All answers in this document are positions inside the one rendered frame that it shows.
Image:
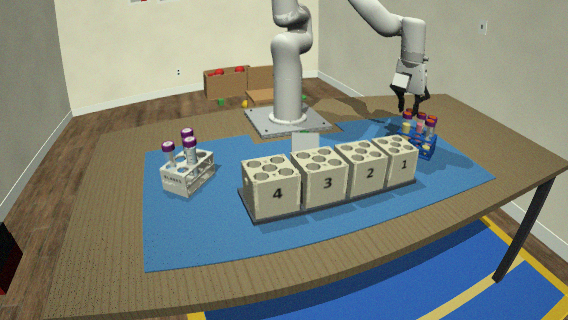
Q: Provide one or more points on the blue mat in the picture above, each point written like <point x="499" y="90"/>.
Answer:
<point x="212" y="226"/>

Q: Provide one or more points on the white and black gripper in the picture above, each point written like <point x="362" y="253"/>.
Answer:
<point x="417" y="83"/>

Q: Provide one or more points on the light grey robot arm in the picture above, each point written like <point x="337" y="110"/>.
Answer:
<point x="286" y="48"/>

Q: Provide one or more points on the white tube rack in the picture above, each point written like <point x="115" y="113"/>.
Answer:
<point x="176" y="182"/>

